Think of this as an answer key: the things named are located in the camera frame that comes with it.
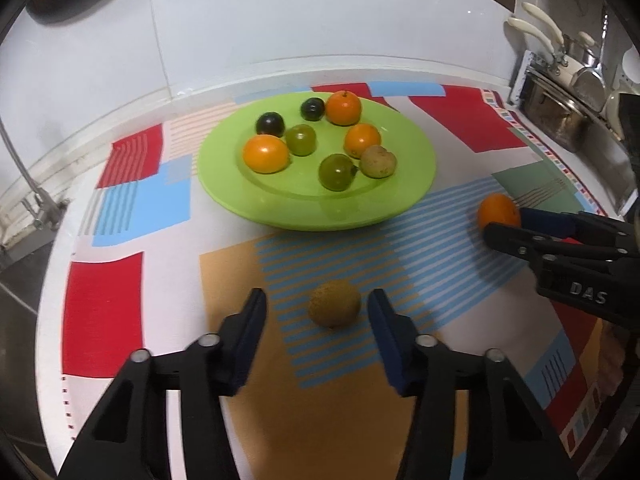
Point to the steel pot under rack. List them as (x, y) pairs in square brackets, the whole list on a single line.
[(554, 112)]

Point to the colourful patterned table mat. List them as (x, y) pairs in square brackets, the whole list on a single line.
[(157, 263)]

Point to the cream handled saucepan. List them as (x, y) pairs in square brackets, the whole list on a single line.
[(572, 59)]

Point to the brown kiwi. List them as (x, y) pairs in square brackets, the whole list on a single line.
[(334, 304), (377, 163)]

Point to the white rice spoon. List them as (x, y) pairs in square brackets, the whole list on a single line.
[(631, 65)]

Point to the chrome kitchen faucet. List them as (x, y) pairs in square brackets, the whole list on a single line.
[(49, 214)]

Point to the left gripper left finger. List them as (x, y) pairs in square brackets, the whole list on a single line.
[(125, 436)]

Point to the dark plum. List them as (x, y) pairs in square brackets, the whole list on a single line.
[(312, 109), (271, 123)]

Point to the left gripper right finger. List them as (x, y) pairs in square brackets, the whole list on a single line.
[(509, 434)]

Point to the green lime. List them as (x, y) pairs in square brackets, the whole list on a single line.
[(301, 140), (336, 172)]

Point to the cream ceramic pot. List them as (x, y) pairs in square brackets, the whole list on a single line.
[(621, 112)]

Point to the large orange with stem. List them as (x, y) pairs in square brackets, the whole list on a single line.
[(343, 108)]

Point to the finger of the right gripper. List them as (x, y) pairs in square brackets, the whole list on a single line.
[(570, 222), (528, 245)]

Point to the white dish rack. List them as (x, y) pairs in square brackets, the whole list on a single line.
[(602, 151)]

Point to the green plate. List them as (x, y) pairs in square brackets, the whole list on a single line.
[(294, 198)]

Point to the steel skimmer ladle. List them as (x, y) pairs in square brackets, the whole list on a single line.
[(588, 83)]

